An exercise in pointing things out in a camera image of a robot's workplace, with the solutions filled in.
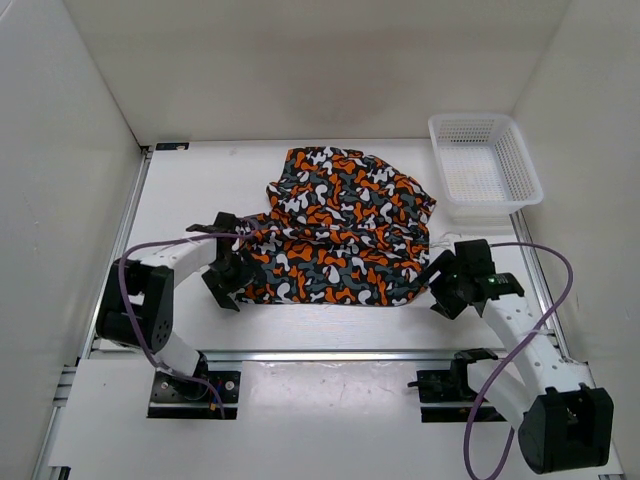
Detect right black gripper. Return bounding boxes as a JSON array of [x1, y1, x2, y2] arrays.
[[411, 249, 468, 320]]

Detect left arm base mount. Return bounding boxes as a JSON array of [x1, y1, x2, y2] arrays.
[[147, 367, 241, 420]]

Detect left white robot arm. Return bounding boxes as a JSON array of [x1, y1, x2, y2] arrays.
[[95, 212, 258, 400]]

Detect aluminium front rail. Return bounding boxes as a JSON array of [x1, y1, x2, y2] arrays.
[[84, 348, 566, 364]]

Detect dark label sticker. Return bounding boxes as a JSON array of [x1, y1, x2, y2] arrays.
[[155, 142, 190, 151]]

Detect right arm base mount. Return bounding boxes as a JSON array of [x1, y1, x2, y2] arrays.
[[407, 348, 500, 423]]

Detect white plastic basket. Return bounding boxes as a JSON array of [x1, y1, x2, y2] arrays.
[[428, 113, 544, 226]]

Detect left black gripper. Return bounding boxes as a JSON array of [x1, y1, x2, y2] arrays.
[[202, 248, 266, 310]]

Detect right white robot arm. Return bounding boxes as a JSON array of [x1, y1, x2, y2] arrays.
[[412, 239, 614, 478]]

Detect orange camouflage shorts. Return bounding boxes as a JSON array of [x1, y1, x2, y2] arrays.
[[232, 146, 436, 307]]

